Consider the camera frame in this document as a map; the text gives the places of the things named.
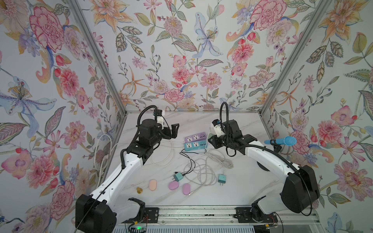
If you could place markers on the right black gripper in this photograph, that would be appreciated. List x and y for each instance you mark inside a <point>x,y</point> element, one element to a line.
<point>215,143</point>

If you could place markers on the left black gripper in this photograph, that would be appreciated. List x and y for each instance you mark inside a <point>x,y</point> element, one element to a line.
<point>174,132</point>

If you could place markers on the teal power strip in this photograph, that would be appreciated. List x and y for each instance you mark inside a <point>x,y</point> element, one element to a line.
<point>197,145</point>

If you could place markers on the teal charger with black cable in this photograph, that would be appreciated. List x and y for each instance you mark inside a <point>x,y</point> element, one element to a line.
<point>178,176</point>

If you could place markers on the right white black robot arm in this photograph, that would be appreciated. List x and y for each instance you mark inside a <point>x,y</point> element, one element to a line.
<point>300,189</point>

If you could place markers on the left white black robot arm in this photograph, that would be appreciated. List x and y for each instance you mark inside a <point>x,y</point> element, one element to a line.
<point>101,211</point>

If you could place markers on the purple power strip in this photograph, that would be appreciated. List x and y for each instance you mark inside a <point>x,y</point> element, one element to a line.
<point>196,137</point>

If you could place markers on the purple earbud case left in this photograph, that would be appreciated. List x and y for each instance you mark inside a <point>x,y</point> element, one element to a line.
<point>173,185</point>

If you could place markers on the purple earbud case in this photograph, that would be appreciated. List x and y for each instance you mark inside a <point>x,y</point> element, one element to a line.
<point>186,189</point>
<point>173,185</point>

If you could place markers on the peach earbud case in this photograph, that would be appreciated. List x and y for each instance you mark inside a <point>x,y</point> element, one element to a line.
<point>153,185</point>

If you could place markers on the purple earbud case right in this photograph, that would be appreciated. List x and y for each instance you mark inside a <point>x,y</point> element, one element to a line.
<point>186,189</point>

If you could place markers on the blue microphone on stand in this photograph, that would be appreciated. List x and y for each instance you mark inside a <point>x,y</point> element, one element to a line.
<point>277,145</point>

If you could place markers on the small brass knob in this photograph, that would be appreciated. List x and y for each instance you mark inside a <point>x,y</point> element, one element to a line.
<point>139,190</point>

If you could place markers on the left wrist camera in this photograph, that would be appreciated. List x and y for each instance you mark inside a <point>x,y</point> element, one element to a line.
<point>160,120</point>

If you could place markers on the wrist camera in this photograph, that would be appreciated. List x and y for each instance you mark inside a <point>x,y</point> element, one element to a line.
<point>160,120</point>
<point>216,128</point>

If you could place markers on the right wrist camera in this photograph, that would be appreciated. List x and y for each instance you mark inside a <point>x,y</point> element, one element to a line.
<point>216,128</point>

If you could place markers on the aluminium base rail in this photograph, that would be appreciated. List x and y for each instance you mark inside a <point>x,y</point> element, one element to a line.
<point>222,215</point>

